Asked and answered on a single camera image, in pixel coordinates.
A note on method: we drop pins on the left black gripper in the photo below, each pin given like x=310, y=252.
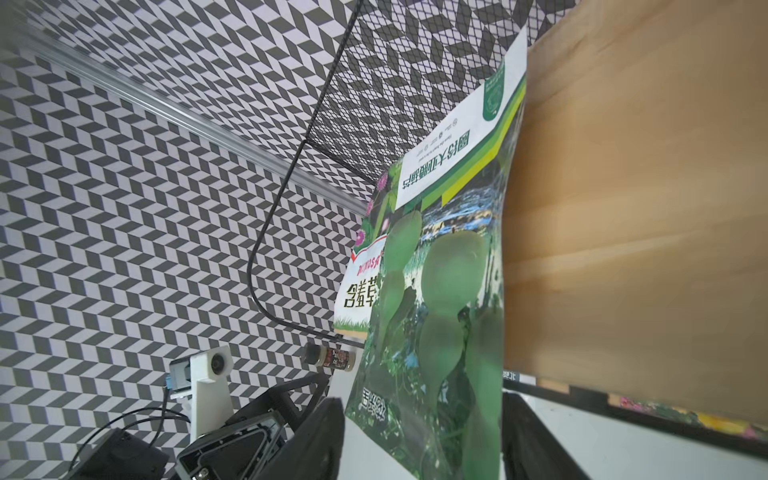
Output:
x=250, y=438

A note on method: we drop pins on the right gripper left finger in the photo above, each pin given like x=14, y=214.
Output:
x=314, y=452

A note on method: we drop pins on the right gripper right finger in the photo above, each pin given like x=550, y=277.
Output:
x=530, y=451

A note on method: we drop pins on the green lotus seed bag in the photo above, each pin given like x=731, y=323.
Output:
x=428, y=390

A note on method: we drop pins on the green white seed bag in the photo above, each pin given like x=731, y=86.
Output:
x=359, y=288

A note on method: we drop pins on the colourful flower seed bag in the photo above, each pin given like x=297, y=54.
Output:
x=723, y=425

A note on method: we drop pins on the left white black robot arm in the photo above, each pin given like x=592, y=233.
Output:
x=120, y=455

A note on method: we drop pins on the small dark spice jar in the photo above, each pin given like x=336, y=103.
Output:
x=327, y=357

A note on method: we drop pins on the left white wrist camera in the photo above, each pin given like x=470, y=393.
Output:
x=200, y=383

